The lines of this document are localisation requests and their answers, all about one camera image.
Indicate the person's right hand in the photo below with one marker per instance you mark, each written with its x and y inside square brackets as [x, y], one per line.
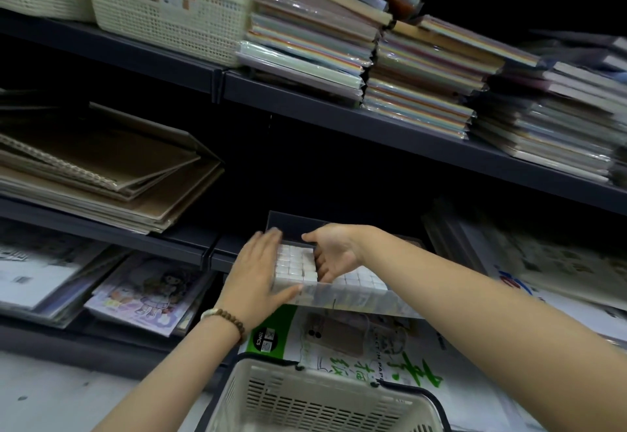
[340, 250]

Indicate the person's left hand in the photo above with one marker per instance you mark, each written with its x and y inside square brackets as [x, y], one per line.
[250, 284]

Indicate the clear plastic divided tray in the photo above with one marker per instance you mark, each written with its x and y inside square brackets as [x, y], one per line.
[352, 304]

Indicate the beige plastic shopping basket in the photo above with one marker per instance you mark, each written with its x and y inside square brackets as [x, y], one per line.
[303, 392]

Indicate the person's right forearm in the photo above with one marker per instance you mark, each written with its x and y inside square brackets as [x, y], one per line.
[514, 338]

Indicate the person's left forearm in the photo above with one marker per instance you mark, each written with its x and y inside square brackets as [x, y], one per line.
[166, 387]

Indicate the green and white paper pack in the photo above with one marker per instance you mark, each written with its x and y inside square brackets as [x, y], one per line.
[279, 329]

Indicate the purple cartoon cover book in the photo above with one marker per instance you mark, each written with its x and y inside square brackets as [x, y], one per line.
[147, 294]

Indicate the brown sketchbook stack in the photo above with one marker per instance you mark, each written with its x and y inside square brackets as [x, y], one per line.
[108, 172]

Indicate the spiral sketch pad stack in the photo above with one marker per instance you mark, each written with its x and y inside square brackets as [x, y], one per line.
[44, 270]

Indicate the white poster paper stack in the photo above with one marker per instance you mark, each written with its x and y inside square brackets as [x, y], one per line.
[563, 270]

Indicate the dark metal shelf unit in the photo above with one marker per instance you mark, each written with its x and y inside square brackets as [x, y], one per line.
[147, 59]

